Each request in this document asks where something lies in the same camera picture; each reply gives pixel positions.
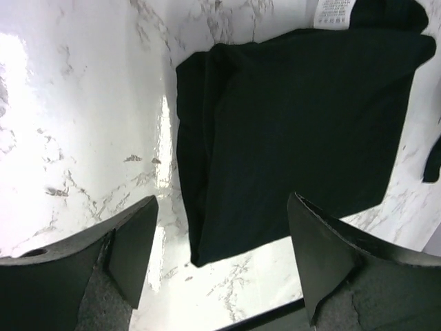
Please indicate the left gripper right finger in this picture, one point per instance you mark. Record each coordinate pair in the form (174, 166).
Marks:
(352, 280)

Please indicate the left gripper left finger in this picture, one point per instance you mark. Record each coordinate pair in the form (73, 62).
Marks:
(92, 280)

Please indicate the black t shirt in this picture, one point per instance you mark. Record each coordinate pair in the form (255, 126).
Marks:
(432, 167)
(314, 111)

